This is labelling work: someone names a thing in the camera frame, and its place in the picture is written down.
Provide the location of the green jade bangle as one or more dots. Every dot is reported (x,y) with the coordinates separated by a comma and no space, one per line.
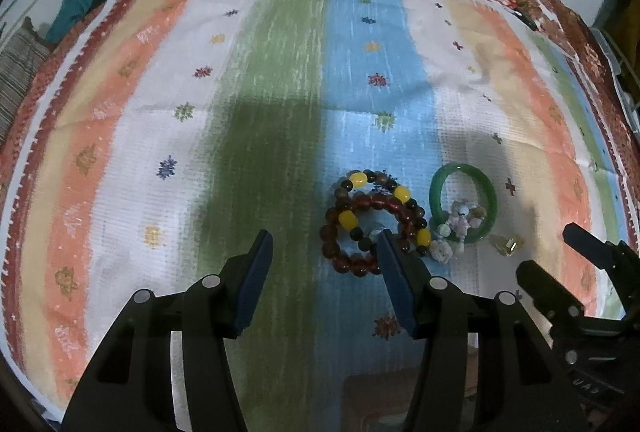
(437,192)

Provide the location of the striped grey pillow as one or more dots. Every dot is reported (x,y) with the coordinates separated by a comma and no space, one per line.
(20,61)

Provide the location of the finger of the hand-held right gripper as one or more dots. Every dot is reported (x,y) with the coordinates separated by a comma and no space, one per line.
(590,242)
(545,289)

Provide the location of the striped pastel mat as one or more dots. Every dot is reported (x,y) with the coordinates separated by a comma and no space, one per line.
(175,111)

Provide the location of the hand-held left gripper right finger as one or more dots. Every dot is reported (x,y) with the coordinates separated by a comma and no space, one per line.
(400,287)

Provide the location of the small black device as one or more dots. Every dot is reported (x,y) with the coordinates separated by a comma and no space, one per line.
(527,20)

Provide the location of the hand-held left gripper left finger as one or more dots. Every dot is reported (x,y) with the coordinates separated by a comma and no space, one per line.
(252,282)

